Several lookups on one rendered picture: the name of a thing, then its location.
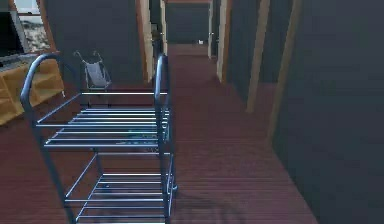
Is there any blue metal rack shelf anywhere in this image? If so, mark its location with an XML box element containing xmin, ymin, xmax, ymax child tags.
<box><xmin>19</xmin><ymin>52</ymin><xmax>179</xmax><ymax>224</ymax></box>

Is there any black television set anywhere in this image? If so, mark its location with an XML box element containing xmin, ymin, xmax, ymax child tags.
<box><xmin>0</xmin><ymin>10</ymin><xmax>32</xmax><ymax>70</ymax></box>

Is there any window with brown frame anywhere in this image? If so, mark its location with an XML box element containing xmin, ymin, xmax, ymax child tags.
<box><xmin>9</xmin><ymin>0</ymin><xmax>57</xmax><ymax>54</ymax></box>

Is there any yellow wooden cabinet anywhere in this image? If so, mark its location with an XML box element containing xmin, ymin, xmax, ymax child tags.
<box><xmin>0</xmin><ymin>58</ymin><xmax>65</xmax><ymax>127</ymax></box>

